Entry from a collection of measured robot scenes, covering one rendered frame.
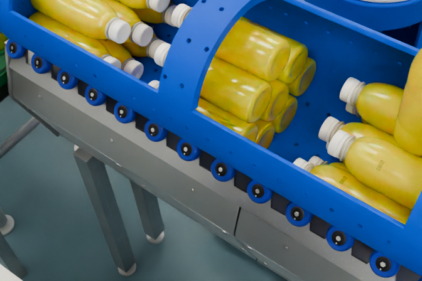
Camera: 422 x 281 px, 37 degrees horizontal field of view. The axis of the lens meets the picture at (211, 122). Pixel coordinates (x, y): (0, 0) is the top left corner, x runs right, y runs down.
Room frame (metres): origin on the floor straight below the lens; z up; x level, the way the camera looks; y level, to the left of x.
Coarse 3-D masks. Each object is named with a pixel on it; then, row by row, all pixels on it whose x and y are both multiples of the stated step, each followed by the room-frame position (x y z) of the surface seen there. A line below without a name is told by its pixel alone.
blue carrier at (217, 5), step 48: (0, 0) 0.90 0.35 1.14; (192, 0) 0.95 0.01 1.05; (240, 0) 0.73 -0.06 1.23; (288, 0) 0.75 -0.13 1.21; (48, 48) 0.81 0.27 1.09; (192, 48) 0.67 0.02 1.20; (336, 48) 0.76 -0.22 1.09; (384, 48) 0.69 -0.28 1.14; (144, 96) 0.67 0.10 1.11; (192, 96) 0.62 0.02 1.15; (336, 96) 0.72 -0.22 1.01; (240, 144) 0.55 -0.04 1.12; (288, 144) 0.66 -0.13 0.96; (288, 192) 0.49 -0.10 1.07; (336, 192) 0.45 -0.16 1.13; (384, 240) 0.39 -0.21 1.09
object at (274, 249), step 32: (32, 96) 0.92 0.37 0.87; (64, 128) 0.85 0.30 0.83; (96, 128) 0.80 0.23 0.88; (128, 160) 0.74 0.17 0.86; (160, 160) 0.70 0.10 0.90; (160, 192) 0.71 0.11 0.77; (192, 192) 0.64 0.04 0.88; (224, 224) 0.58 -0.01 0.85; (256, 224) 0.55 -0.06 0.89; (320, 224) 0.52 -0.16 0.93; (256, 256) 0.59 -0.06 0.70; (288, 256) 0.50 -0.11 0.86; (320, 256) 0.47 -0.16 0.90
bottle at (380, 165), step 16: (352, 144) 0.52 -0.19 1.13; (368, 144) 0.51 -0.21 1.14; (384, 144) 0.51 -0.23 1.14; (352, 160) 0.50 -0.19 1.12; (368, 160) 0.49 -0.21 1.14; (384, 160) 0.49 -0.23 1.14; (400, 160) 0.48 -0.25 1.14; (416, 160) 0.48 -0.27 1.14; (368, 176) 0.48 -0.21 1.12; (384, 176) 0.47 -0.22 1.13; (400, 176) 0.46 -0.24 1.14; (416, 176) 0.45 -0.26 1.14; (384, 192) 0.46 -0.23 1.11; (400, 192) 0.45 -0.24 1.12; (416, 192) 0.44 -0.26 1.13
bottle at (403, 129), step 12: (420, 60) 0.52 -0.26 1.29; (420, 72) 0.51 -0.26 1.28; (408, 84) 0.52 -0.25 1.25; (420, 84) 0.51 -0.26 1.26; (408, 96) 0.52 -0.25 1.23; (420, 96) 0.50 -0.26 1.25; (408, 108) 0.51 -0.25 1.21; (420, 108) 0.50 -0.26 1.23; (396, 120) 0.53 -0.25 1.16; (408, 120) 0.51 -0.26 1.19; (420, 120) 0.50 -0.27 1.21; (396, 132) 0.52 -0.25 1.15; (408, 132) 0.50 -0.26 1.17; (420, 132) 0.49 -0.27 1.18; (408, 144) 0.50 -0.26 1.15; (420, 144) 0.49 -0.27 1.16
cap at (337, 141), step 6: (336, 132) 0.55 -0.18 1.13; (342, 132) 0.55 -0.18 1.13; (336, 138) 0.54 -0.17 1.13; (342, 138) 0.54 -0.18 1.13; (330, 144) 0.53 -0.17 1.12; (336, 144) 0.53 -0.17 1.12; (342, 144) 0.53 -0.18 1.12; (330, 150) 0.53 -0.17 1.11; (336, 150) 0.53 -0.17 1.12; (336, 156) 0.52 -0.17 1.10
